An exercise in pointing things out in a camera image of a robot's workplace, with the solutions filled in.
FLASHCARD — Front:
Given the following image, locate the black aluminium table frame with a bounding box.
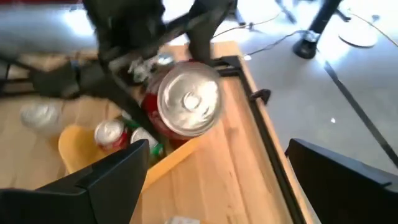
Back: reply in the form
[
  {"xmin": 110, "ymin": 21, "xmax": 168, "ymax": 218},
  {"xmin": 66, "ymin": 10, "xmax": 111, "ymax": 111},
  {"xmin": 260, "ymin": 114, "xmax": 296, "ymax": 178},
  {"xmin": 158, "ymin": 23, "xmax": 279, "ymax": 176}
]
[{"xmin": 211, "ymin": 55, "xmax": 308, "ymax": 224}]

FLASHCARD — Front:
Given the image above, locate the black floor stand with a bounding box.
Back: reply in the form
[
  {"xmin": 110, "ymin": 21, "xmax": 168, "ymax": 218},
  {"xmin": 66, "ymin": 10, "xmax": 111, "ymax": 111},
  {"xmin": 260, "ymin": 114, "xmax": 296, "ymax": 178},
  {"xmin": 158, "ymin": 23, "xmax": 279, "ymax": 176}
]
[{"xmin": 292, "ymin": 0, "xmax": 343, "ymax": 60}]

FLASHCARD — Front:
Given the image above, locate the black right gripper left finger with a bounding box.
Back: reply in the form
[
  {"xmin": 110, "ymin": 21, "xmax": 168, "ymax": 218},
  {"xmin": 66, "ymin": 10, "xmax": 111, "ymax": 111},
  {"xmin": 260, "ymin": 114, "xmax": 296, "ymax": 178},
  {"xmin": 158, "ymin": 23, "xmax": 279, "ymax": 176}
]
[{"xmin": 0, "ymin": 139, "xmax": 150, "ymax": 224}]

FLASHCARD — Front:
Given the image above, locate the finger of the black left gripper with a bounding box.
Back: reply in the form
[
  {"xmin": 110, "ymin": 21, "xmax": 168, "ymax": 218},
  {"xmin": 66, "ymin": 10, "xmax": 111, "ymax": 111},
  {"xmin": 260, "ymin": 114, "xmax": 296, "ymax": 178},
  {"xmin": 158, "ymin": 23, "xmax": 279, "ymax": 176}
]
[
  {"xmin": 102, "ymin": 71, "xmax": 165, "ymax": 141},
  {"xmin": 186, "ymin": 0, "xmax": 236, "ymax": 65}
]

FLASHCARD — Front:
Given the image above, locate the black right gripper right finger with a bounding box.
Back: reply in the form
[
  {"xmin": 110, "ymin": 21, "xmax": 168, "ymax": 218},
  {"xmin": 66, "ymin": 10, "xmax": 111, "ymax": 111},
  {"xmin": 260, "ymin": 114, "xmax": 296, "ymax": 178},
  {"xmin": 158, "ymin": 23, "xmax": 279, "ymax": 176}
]
[{"xmin": 284, "ymin": 138, "xmax": 398, "ymax": 224}]

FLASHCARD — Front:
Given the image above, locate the yellow plastic bin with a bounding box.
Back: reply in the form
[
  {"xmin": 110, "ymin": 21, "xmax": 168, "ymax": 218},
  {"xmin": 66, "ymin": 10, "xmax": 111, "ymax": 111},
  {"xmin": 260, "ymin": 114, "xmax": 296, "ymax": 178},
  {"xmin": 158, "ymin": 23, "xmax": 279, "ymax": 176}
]
[{"xmin": 57, "ymin": 124, "xmax": 203, "ymax": 194}]

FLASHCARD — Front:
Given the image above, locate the round flat stand base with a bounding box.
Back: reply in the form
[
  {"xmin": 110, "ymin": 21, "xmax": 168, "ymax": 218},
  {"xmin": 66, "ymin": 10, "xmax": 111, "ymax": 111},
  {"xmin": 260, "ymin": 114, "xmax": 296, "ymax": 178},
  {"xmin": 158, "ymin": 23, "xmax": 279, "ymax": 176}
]
[{"xmin": 338, "ymin": 24, "xmax": 379, "ymax": 49}]

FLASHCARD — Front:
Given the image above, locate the black table clamp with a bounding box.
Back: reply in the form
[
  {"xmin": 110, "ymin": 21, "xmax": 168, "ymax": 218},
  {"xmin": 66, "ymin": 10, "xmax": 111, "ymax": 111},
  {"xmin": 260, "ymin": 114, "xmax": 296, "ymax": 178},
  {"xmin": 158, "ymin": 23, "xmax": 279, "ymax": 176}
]
[{"xmin": 249, "ymin": 88, "xmax": 272, "ymax": 106}]

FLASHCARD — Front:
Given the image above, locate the silver soda can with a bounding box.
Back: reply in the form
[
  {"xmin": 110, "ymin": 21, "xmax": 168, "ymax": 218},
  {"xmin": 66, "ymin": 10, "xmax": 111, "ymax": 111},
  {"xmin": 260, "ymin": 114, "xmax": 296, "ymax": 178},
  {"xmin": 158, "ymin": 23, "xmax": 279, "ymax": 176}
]
[{"xmin": 19, "ymin": 101, "xmax": 63, "ymax": 138}]

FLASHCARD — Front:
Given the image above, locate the green soda can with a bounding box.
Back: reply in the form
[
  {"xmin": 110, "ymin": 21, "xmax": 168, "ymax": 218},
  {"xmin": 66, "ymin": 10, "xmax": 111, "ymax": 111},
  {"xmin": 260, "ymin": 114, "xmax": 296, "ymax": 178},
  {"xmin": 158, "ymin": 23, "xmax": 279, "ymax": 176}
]
[{"xmin": 129, "ymin": 126, "xmax": 164, "ymax": 156}]

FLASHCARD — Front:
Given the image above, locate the red soda can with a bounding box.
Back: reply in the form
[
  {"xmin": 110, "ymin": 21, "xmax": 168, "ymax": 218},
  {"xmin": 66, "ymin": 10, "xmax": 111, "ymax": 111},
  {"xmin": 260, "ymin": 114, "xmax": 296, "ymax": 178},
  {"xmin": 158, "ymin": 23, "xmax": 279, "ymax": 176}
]
[
  {"xmin": 94, "ymin": 119, "xmax": 129, "ymax": 153},
  {"xmin": 141, "ymin": 60, "xmax": 224, "ymax": 141}
]

